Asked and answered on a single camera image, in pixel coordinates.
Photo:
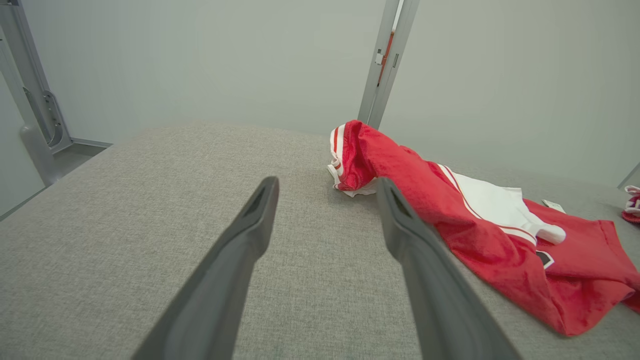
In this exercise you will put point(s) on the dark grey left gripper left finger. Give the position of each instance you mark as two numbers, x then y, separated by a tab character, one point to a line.
220	280

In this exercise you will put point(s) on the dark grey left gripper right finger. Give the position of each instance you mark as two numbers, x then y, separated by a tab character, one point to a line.
435	290

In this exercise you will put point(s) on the red white Bulls 23 jersey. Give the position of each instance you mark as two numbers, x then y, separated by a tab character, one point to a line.
480	235

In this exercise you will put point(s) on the red shorts with white stripe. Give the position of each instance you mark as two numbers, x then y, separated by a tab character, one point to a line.
632	205

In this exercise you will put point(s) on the grey metal wall post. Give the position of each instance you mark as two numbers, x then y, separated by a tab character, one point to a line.
387	65

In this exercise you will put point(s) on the grey metal side frame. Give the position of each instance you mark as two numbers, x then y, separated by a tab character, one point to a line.
35	100

